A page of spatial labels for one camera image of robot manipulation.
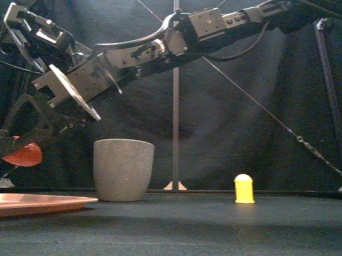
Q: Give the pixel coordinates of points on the orange toy drumstick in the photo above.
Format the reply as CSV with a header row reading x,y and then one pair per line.
x,y
24,156

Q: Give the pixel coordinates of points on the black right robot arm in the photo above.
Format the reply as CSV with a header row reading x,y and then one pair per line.
x,y
208,25

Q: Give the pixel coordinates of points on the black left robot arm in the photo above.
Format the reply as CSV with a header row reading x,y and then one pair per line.
x,y
10,61

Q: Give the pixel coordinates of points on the pink plate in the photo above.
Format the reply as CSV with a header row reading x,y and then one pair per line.
x,y
34,201

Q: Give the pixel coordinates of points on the grey cup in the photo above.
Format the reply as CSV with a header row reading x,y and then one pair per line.
x,y
121,170

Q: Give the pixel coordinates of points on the black cloth backdrop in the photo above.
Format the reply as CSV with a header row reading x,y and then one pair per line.
x,y
231,140

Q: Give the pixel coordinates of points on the yellow toy cylinder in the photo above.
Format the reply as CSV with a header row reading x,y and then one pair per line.
x,y
243,190

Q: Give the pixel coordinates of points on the grey vertical frame pole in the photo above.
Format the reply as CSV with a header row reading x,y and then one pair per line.
x,y
175,133

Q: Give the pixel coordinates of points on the black slanted frame strut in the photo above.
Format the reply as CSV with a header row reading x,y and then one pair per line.
x,y
327,66

